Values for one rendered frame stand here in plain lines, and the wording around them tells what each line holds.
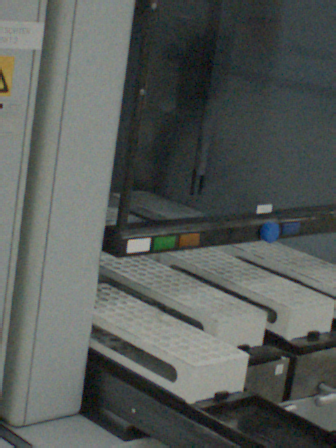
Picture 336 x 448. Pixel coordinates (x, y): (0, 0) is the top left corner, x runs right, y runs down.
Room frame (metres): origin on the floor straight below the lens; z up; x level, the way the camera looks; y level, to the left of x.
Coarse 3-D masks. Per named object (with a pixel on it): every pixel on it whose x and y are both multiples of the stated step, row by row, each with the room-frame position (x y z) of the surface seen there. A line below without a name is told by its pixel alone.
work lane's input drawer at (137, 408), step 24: (96, 360) 1.56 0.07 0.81; (96, 384) 1.54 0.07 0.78; (120, 384) 1.51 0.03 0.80; (144, 384) 1.49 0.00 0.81; (120, 408) 1.50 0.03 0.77; (144, 408) 1.47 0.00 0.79; (168, 408) 1.44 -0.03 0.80; (192, 408) 1.43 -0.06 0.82; (216, 408) 1.45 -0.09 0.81; (240, 408) 1.48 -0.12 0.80; (264, 408) 1.49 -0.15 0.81; (168, 432) 1.44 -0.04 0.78; (192, 432) 1.41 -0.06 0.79; (216, 432) 1.39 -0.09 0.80; (240, 432) 1.38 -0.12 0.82; (264, 432) 1.42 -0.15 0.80; (288, 432) 1.43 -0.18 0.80; (312, 432) 1.43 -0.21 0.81
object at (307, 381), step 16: (272, 336) 1.75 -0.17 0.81; (320, 336) 1.77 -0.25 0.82; (288, 352) 1.71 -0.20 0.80; (304, 352) 1.72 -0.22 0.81; (320, 352) 1.73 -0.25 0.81; (288, 368) 1.71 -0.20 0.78; (304, 368) 1.71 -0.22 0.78; (320, 368) 1.74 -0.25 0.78; (288, 384) 1.70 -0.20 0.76; (304, 384) 1.72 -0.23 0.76; (320, 384) 1.74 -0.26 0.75; (320, 400) 1.68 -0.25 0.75
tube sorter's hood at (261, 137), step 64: (192, 0) 1.58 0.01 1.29; (256, 0) 1.67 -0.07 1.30; (320, 0) 1.76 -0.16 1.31; (192, 64) 1.60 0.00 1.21; (256, 64) 1.68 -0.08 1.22; (320, 64) 1.77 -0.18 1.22; (192, 128) 1.61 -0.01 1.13; (256, 128) 1.70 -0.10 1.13; (320, 128) 1.79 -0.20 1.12; (128, 192) 1.54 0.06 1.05; (192, 192) 1.62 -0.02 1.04; (256, 192) 1.71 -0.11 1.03; (320, 192) 1.81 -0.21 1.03; (128, 256) 1.54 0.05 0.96
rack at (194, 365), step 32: (96, 288) 1.70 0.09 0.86; (96, 320) 1.58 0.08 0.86; (128, 320) 1.59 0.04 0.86; (160, 320) 1.60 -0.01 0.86; (128, 352) 1.60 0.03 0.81; (160, 352) 1.49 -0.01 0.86; (192, 352) 1.50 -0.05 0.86; (224, 352) 1.51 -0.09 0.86; (160, 384) 1.48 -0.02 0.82; (192, 384) 1.45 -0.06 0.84; (224, 384) 1.48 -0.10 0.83
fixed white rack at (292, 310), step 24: (168, 264) 1.93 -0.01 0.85; (192, 264) 1.89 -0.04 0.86; (216, 264) 1.91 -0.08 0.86; (240, 264) 1.93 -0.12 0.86; (216, 288) 1.90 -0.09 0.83; (240, 288) 1.81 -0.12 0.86; (264, 288) 1.82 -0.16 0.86; (288, 288) 1.84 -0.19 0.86; (288, 312) 1.74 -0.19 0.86; (312, 312) 1.77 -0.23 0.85; (288, 336) 1.74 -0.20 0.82
